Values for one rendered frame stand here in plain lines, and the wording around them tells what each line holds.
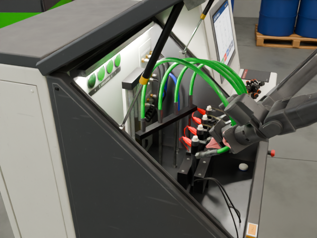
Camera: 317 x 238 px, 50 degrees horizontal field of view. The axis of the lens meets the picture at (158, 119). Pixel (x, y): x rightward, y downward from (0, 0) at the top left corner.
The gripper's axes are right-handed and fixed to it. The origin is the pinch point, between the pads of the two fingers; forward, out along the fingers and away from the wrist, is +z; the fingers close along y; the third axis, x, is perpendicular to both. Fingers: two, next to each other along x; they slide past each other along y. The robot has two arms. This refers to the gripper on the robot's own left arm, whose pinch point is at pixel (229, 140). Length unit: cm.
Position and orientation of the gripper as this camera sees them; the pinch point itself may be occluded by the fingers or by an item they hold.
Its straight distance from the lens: 106.2
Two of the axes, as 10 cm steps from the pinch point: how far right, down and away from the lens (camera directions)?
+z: -2.6, 2.1, 9.4
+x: 4.9, 8.7, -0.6
